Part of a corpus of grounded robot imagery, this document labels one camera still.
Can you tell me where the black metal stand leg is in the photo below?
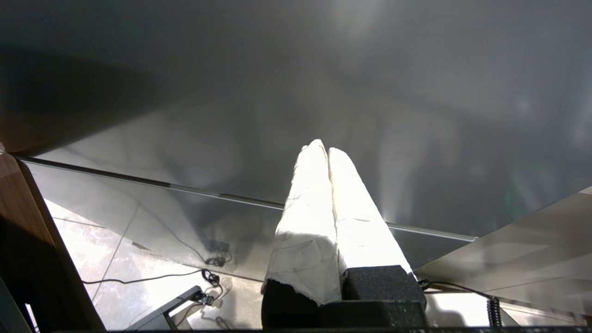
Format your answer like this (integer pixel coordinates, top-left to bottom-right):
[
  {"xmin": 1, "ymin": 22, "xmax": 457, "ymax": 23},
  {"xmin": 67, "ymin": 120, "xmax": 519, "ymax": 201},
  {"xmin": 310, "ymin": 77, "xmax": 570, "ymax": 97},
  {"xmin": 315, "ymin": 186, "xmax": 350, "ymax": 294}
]
[{"xmin": 126, "ymin": 285, "xmax": 206, "ymax": 331}]

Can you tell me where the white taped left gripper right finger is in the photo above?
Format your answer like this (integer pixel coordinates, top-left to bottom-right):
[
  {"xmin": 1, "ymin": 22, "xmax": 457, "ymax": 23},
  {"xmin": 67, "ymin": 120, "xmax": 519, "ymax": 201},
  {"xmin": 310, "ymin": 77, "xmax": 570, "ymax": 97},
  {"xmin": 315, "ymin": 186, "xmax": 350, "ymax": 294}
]
[{"xmin": 328, "ymin": 148, "xmax": 427, "ymax": 316}]

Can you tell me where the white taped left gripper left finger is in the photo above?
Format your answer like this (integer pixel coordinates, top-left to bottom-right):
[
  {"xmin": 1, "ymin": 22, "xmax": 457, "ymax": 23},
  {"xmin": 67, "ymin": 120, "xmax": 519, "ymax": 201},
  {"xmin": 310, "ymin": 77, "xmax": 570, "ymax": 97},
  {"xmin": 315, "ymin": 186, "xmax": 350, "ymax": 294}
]
[{"xmin": 261, "ymin": 139, "xmax": 343, "ymax": 329}]

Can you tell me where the thin black floor cable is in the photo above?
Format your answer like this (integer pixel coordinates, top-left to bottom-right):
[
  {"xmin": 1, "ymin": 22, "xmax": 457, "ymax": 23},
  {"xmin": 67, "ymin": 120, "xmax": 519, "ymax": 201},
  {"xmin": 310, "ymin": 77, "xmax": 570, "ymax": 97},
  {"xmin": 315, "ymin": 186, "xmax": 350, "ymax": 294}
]
[{"xmin": 82, "ymin": 268, "xmax": 222, "ymax": 296}]

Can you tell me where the brown wooden panel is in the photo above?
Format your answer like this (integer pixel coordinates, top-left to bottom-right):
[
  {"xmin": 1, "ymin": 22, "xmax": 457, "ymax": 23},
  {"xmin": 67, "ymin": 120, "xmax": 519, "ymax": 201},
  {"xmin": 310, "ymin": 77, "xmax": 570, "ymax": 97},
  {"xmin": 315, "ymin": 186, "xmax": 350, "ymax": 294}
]
[{"xmin": 0, "ymin": 153, "xmax": 108, "ymax": 332}]

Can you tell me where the grey glossy appliance door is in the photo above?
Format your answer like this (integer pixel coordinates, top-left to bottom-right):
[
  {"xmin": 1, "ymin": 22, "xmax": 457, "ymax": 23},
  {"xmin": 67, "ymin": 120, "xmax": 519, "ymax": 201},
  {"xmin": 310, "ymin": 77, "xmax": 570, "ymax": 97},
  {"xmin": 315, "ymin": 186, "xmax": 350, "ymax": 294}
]
[{"xmin": 0, "ymin": 0, "xmax": 592, "ymax": 241}]

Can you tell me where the black coiled cable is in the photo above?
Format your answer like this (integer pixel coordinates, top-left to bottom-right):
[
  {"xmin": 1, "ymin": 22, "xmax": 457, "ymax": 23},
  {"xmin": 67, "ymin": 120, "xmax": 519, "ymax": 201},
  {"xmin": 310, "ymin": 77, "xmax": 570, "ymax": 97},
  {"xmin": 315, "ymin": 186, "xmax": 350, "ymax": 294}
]
[{"xmin": 418, "ymin": 279, "xmax": 504, "ymax": 329}]

